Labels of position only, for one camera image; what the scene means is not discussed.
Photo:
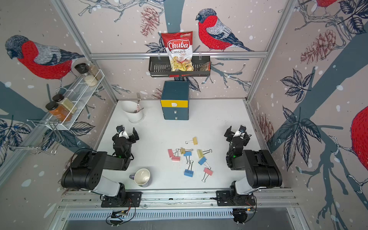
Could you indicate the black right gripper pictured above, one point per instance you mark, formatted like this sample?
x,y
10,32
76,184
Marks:
x,y
236,136

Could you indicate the blue binder clip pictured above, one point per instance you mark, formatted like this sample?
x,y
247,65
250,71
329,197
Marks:
x,y
189,172
203,161
187,155

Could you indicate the teal drawer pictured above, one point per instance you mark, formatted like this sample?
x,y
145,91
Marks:
x,y
175,110

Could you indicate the yellow top drawer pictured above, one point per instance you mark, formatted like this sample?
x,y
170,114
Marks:
x,y
175,103

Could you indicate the pink binder clip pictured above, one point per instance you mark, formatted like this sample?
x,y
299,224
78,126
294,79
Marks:
x,y
207,172
173,152
175,157

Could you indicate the blue binder clip front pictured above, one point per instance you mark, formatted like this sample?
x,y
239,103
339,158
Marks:
x,y
189,172

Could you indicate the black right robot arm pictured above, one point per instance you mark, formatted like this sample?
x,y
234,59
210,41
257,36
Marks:
x,y
261,171

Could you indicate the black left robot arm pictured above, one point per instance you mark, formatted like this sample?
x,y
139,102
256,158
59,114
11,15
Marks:
x,y
86,169

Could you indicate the yellow binder clip right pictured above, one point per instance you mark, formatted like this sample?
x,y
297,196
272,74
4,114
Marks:
x,y
202,153

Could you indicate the yellow binder clip far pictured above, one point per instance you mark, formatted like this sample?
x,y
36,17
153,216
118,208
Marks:
x,y
193,141

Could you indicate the teal mini drawer cabinet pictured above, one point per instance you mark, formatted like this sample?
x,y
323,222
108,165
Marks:
x,y
175,90

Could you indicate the white utensil cup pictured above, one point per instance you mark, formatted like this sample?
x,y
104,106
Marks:
x,y
132,110

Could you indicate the metal fork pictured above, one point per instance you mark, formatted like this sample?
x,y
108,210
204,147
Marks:
x,y
138,103

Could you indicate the white and purple mug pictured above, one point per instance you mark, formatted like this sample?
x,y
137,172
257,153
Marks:
x,y
141,178

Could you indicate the white spice jar black lid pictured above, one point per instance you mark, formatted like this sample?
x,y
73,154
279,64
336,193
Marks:
x,y
89,78

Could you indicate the beige spice jar black lid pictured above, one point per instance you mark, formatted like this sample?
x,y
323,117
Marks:
x,y
65,102

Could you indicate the orange spice jar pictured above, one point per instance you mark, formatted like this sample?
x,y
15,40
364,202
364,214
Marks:
x,y
59,111

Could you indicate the clear spice jar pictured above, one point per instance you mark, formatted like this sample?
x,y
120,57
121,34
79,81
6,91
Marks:
x,y
93,69

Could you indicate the red cassava chips bag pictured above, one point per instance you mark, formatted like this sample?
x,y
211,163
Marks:
x,y
179,49

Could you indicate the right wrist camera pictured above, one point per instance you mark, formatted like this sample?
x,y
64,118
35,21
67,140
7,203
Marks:
x,y
239,132

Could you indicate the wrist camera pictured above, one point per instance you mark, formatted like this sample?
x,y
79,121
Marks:
x,y
123,134
239,132

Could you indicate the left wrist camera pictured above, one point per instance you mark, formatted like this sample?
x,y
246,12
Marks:
x,y
123,134

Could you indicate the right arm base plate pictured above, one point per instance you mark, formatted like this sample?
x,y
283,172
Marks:
x,y
227,198

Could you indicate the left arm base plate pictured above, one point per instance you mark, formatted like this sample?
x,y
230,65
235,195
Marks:
x,y
128,199

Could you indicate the white wire spice rack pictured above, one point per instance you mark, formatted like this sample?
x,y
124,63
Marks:
x,y
79,94

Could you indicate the black wire wall basket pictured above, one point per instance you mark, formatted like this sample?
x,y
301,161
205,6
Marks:
x,y
161,67

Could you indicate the metal wire rack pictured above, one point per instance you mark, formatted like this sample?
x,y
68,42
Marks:
x,y
35,137

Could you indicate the small electronics board with wires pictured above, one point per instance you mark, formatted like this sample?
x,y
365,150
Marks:
x,y
117,218

